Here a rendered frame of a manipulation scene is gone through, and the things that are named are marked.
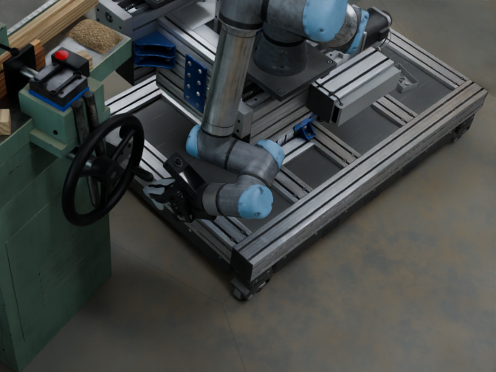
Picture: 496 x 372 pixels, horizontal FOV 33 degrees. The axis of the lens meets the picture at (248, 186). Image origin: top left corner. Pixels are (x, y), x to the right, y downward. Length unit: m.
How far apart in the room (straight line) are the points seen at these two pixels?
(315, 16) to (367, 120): 1.42
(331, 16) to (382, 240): 1.41
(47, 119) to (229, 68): 0.43
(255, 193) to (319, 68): 0.58
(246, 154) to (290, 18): 0.35
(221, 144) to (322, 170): 1.00
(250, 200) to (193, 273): 1.01
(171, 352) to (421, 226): 1.02
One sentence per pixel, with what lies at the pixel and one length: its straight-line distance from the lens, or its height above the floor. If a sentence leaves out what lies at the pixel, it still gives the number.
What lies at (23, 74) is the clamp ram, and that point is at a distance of 2.01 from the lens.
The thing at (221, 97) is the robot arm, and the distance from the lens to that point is 1.84.
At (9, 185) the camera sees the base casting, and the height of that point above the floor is 0.76.
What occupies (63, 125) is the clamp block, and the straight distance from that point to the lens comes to 1.91.
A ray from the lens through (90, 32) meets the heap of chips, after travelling 2.17.
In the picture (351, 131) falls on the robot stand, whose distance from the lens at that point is 3.02.
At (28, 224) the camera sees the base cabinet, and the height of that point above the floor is 0.58.
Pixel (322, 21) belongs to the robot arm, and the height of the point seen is 1.27.
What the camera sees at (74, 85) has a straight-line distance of 1.90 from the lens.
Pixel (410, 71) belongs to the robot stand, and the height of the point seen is 0.21.
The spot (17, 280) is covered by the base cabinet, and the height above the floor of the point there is 0.42.
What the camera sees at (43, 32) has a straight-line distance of 2.16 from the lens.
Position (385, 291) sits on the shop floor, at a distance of 2.85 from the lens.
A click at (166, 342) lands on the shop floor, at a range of 2.64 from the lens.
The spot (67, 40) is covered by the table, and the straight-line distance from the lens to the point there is 2.18.
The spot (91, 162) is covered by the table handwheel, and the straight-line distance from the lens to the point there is 1.97.
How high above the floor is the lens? 2.26
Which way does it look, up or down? 48 degrees down
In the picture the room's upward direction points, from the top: 8 degrees clockwise
